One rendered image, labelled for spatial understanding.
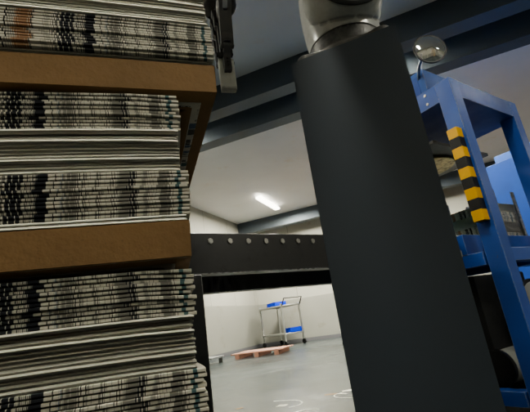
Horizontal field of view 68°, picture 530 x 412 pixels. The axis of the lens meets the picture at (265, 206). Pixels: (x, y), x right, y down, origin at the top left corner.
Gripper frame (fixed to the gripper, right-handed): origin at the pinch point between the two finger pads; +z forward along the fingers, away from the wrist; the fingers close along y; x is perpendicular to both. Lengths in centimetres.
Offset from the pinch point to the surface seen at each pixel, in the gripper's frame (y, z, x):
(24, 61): 19.1, 12.9, -29.3
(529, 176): -94, -9, 180
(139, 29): 18.4, 6.5, -15.6
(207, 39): 18.1, 7.3, -6.3
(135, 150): 18.3, 24.7, -16.9
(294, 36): -249, -234, 132
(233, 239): -50, 22, 7
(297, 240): -58, 22, 29
